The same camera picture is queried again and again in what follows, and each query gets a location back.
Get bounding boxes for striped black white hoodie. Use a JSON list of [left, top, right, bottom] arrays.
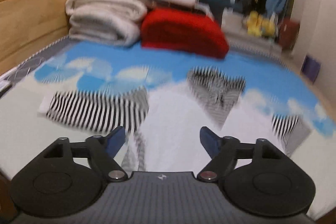
[[39, 67, 311, 173]]

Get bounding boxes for blue white fan-pattern bedsheet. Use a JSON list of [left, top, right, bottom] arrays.
[[1, 38, 335, 219]]

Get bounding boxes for purple box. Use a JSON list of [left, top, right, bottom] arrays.
[[301, 55, 321, 83]]

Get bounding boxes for red folded blanket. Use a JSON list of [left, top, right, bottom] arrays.
[[141, 9, 230, 59]]

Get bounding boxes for yellow duck plush toys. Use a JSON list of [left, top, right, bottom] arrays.
[[243, 11, 276, 38]]

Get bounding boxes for cream folded blanket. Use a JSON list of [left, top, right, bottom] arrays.
[[65, 0, 147, 47]]

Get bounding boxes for wooden bed headboard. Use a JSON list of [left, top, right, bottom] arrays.
[[1, 0, 69, 73]]

